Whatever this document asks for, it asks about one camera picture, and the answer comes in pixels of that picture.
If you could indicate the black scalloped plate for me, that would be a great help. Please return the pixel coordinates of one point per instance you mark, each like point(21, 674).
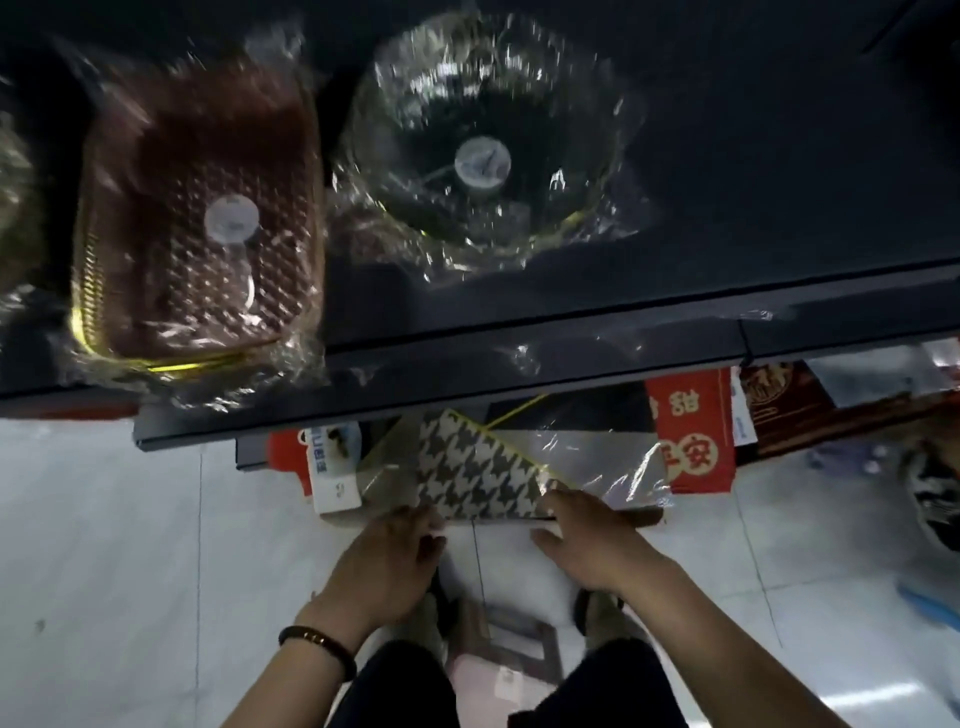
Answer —
point(525, 112)

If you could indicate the person's left forearm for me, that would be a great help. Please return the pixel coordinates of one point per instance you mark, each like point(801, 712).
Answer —
point(285, 697)

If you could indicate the person's right forearm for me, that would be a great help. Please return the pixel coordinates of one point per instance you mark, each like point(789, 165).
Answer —
point(735, 652)

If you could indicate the white scalloped bowl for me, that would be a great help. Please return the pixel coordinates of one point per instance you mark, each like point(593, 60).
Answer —
point(15, 195)

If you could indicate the white product box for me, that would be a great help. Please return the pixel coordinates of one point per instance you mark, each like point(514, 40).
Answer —
point(334, 480)

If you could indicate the dark metal shelf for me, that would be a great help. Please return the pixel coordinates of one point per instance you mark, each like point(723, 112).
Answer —
point(750, 187)

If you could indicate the person's right hand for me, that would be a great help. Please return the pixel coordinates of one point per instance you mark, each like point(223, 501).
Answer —
point(607, 555)

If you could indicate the dark brown gift box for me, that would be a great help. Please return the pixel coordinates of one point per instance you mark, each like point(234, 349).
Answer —
point(780, 397)

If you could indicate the person's black shoe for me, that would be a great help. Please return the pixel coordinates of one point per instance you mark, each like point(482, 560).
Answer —
point(596, 611)

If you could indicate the person's left hand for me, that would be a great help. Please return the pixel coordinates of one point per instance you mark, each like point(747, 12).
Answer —
point(382, 570)

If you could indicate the houndstooth patterned package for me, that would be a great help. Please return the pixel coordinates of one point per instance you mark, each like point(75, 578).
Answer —
point(480, 472)

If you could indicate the rose pink rectangular tray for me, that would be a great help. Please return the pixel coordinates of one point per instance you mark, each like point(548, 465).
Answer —
point(187, 165)

